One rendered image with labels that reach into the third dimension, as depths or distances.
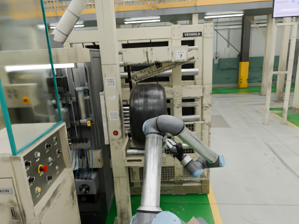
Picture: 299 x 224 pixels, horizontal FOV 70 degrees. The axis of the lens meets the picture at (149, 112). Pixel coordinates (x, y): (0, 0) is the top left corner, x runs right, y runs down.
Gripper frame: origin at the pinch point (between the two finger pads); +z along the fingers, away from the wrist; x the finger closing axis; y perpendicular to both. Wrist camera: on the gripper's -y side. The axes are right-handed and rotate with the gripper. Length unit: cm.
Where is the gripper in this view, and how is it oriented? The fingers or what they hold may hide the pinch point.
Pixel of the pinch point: (166, 139)
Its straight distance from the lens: 176.2
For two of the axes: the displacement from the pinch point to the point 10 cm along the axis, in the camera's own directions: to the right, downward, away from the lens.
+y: -1.2, 5.6, 8.2
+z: -6.7, -6.6, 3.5
